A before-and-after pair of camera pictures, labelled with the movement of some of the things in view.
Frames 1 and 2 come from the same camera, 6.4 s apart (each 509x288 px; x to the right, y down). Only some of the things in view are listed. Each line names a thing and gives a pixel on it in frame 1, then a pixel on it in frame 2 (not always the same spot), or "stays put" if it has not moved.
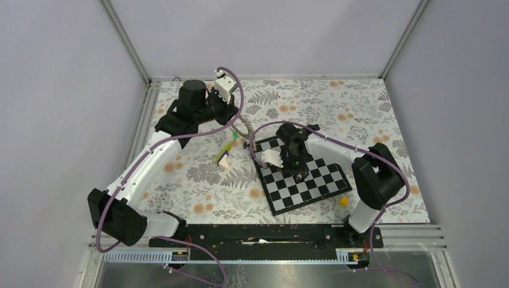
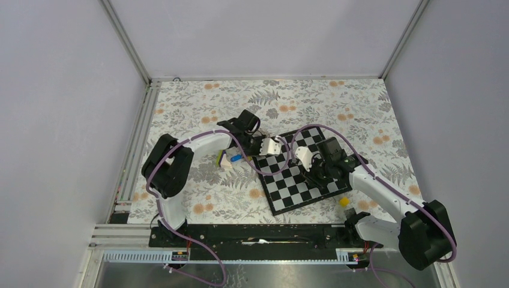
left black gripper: x=229 y=110 to x=259 y=138
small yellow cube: x=344 y=201 stays put
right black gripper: x=295 y=171 to x=311 y=177
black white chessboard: x=325 y=180 stays put
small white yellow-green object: x=222 y=159 stays put
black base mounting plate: x=267 y=240 stays put
